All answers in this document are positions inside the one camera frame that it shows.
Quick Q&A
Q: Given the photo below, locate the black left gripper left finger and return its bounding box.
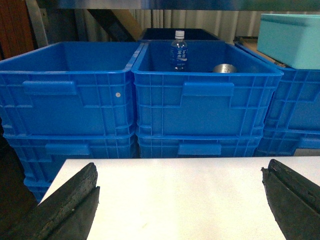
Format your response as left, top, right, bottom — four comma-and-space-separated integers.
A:
0, 162, 100, 240

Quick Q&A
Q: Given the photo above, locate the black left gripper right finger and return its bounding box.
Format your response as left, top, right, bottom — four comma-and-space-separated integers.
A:
261, 159, 320, 240

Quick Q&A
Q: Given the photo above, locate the right lower blue crate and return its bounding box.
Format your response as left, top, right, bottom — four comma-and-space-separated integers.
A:
253, 128, 320, 157

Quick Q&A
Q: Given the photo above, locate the left lower blue crate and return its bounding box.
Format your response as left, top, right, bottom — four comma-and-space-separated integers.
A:
4, 133, 138, 202

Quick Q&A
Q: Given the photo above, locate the right upper blue crate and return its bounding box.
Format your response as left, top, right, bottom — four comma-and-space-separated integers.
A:
234, 41, 320, 131

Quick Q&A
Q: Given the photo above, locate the middle lower blue crate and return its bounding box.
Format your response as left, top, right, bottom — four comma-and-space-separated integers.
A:
136, 134, 262, 159

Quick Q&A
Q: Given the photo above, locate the left upper blue crate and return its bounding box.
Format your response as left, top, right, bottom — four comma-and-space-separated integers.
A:
0, 41, 143, 137

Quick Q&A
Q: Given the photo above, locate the blue crate with bottle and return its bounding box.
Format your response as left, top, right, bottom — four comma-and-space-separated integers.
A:
132, 40, 283, 137

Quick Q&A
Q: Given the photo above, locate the silver metal cup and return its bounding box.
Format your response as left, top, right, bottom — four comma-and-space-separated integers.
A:
212, 63, 238, 74

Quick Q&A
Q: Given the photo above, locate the teal plastic box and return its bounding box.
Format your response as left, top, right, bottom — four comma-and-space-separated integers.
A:
257, 13, 320, 70

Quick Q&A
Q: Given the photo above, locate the clear water bottle blue label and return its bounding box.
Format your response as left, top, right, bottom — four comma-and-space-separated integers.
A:
170, 30, 188, 71

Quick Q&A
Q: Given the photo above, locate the dark navy rear crate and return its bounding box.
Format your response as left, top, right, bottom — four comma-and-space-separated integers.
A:
138, 28, 220, 42

